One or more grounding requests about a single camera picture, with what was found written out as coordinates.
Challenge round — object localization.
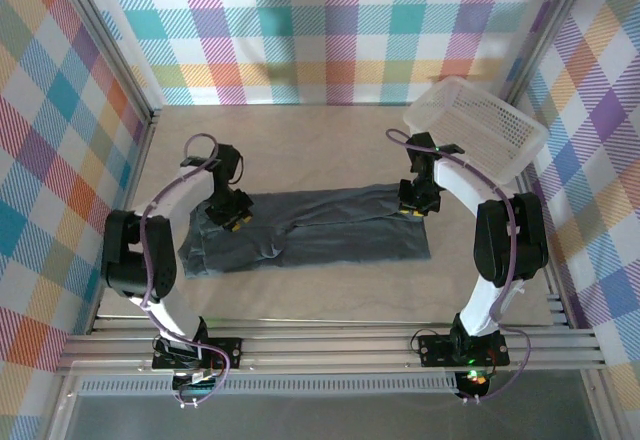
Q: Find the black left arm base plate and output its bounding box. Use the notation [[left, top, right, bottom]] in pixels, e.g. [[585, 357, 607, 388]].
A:
[[151, 337, 244, 374]]

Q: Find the dark grey t-shirt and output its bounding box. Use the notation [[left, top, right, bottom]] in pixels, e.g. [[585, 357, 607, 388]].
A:
[[178, 183, 432, 280]]

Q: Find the aluminium frame post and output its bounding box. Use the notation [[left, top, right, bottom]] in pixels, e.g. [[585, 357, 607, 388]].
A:
[[502, 0, 599, 107], [49, 0, 162, 126]]

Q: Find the aluminium mounting rail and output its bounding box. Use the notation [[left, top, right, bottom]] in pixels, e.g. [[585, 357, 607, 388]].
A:
[[57, 317, 606, 376]]

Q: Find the white perforated plastic basket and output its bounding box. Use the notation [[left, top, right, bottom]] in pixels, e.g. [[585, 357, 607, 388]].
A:
[[402, 76, 550, 185]]

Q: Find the small electronics board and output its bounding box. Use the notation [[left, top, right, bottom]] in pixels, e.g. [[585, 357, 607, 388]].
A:
[[457, 368, 492, 399], [172, 369, 220, 392]]

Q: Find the grey slotted cable duct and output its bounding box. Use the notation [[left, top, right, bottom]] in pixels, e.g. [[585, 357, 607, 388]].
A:
[[77, 377, 459, 397]]

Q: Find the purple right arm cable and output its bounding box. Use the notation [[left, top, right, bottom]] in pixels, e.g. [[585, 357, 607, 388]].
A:
[[385, 128, 533, 405]]

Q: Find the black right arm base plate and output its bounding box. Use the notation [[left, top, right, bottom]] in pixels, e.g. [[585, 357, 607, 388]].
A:
[[417, 332, 511, 367]]

